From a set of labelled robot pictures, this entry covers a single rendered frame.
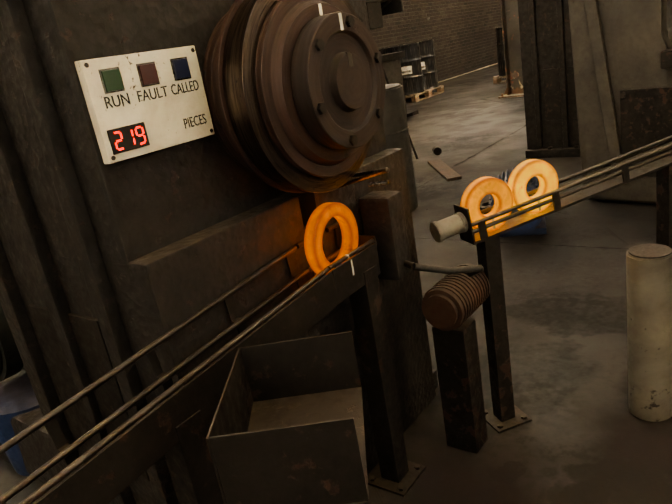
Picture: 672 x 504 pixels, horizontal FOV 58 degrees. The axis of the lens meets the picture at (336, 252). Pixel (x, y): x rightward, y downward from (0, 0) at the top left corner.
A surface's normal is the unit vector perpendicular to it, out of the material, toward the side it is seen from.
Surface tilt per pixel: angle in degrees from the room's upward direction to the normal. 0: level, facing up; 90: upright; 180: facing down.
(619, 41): 90
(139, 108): 90
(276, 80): 81
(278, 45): 59
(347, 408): 5
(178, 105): 90
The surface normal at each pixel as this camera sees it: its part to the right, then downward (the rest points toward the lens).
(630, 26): -0.76, 0.33
